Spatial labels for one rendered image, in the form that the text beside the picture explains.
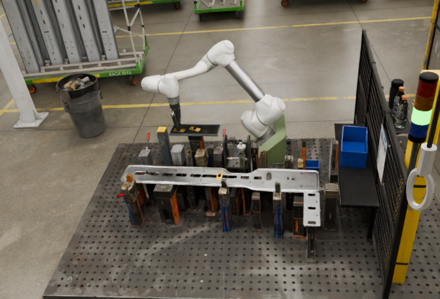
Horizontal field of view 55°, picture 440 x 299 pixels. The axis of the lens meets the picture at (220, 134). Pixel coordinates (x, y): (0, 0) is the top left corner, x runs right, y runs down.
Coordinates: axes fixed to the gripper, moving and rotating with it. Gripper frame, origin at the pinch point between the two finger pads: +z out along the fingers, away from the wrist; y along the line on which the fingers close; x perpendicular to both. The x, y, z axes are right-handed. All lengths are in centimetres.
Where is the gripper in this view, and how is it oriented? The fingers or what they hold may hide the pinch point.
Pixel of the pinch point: (178, 125)
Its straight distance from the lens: 312.0
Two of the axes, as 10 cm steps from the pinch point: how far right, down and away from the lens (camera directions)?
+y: -3.0, 5.6, -7.7
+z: 1.0, 8.2, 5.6
